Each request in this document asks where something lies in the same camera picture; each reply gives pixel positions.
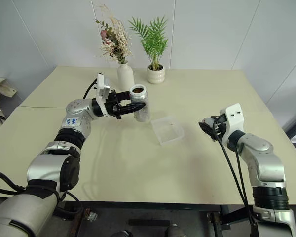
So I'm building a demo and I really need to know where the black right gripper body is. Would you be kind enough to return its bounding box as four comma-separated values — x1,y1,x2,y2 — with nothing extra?
211,118,229,143

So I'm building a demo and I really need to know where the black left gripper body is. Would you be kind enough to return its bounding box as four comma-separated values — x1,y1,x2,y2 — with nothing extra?
104,89,123,120

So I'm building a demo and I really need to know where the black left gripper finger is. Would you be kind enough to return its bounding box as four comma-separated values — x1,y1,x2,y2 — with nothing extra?
116,90,132,102
119,103,147,115

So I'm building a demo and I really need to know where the clear plastic tray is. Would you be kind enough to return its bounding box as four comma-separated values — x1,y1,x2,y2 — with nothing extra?
150,114,186,147

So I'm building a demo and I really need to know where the white ceramic vase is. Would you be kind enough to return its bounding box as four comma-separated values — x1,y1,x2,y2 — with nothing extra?
116,62,135,92

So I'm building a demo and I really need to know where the cream ribbed plant pot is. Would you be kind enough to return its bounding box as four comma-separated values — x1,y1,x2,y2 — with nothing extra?
147,63,166,85

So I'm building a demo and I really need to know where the dried flower bouquet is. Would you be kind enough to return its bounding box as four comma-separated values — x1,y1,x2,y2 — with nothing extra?
94,3,133,66

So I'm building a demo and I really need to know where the green palm plant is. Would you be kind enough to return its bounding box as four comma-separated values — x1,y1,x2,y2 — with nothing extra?
127,15,169,71

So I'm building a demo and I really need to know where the dark rounded shape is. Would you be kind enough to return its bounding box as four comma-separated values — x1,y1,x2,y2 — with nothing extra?
164,223,186,237
112,229,132,237

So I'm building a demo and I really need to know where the grey caster wheel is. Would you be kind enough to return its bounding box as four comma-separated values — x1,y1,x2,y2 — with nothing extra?
84,208,99,222

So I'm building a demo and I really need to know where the beige fabric bag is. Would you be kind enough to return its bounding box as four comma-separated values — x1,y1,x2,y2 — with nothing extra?
0,76,18,135

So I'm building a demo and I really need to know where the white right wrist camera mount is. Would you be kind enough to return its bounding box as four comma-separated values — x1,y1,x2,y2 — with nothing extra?
219,103,245,147

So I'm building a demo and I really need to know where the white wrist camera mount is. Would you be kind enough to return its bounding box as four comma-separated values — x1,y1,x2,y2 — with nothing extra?
219,103,245,147
95,72,112,118

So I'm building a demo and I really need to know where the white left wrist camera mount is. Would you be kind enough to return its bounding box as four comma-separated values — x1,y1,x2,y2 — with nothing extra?
95,72,112,118

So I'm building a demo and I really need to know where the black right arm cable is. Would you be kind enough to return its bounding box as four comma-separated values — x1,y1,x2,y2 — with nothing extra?
212,122,259,237
234,147,250,209

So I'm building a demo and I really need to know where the black metal table frame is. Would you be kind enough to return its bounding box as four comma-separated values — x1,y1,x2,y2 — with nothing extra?
63,200,255,237

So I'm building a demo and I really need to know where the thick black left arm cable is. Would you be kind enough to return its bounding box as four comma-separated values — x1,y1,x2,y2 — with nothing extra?
0,171,85,219

